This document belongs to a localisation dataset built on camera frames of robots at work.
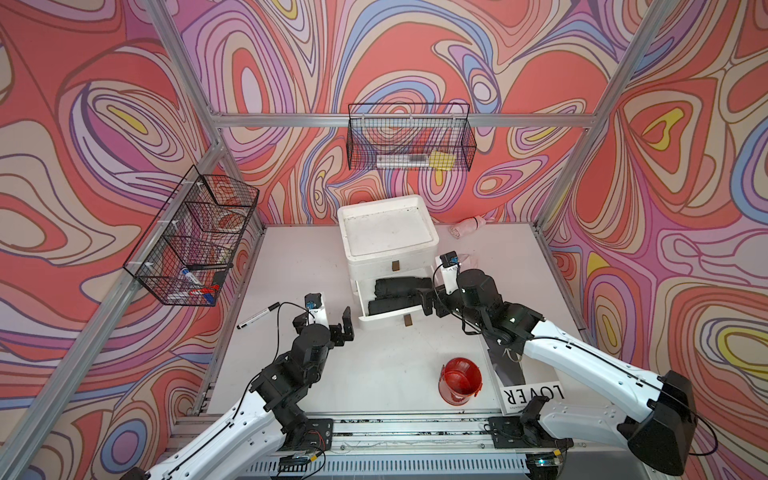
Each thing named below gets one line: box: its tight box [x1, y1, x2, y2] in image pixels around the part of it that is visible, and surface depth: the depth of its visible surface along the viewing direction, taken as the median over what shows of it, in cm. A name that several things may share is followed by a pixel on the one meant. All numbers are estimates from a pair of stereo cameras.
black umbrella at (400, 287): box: [374, 277, 432, 298], surface depth 88 cm
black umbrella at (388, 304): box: [368, 296, 422, 316], surface depth 87 cm
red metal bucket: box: [438, 357, 483, 406], surface depth 76 cm
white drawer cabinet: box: [337, 194, 439, 309], surface depth 87 cm
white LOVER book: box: [499, 381, 565, 414], surface depth 78 cm
